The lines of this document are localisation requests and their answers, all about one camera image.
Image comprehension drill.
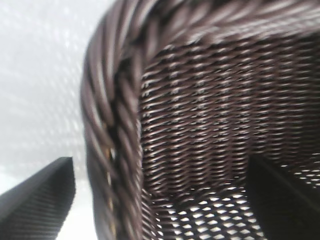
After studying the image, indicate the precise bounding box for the dark brown wicker basket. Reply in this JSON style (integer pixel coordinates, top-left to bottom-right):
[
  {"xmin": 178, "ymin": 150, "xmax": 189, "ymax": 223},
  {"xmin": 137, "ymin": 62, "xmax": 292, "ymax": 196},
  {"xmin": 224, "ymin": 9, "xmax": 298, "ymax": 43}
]
[{"xmin": 79, "ymin": 0, "xmax": 320, "ymax": 240}]

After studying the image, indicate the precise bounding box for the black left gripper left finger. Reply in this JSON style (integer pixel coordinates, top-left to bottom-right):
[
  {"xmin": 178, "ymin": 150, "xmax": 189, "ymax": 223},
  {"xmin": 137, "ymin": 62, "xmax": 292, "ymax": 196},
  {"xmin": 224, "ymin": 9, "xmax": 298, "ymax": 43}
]
[{"xmin": 0, "ymin": 156, "xmax": 77, "ymax": 240}]

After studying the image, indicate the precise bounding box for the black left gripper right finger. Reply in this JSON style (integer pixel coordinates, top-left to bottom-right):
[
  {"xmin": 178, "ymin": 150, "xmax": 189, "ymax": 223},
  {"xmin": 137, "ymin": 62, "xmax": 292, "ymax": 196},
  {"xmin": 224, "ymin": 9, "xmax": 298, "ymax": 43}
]
[{"xmin": 246, "ymin": 154, "xmax": 320, "ymax": 240}]

